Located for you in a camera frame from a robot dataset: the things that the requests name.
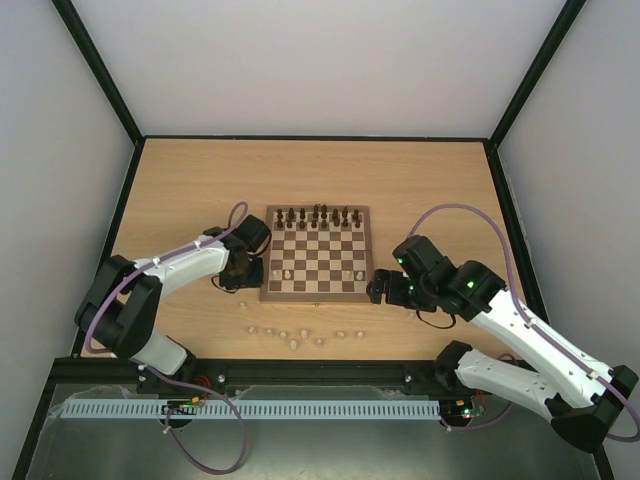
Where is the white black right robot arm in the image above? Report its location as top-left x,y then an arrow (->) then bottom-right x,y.
366,235 -> 638,453

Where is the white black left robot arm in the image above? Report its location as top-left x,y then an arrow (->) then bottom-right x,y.
75,215 -> 272,395

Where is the wooden chess board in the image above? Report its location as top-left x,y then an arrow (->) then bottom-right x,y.
260,204 -> 374,304

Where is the right controller circuit board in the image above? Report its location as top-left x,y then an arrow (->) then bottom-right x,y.
451,395 -> 488,419

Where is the controller circuit board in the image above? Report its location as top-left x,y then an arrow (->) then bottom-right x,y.
451,395 -> 488,419
160,396 -> 206,415

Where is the left controller circuit board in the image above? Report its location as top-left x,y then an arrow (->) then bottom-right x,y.
160,396 -> 206,415

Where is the black front mounting rail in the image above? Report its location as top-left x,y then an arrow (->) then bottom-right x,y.
46,357 -> 472,399

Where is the white slotted cable duct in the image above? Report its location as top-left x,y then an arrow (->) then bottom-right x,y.
60,399 -> 441,421

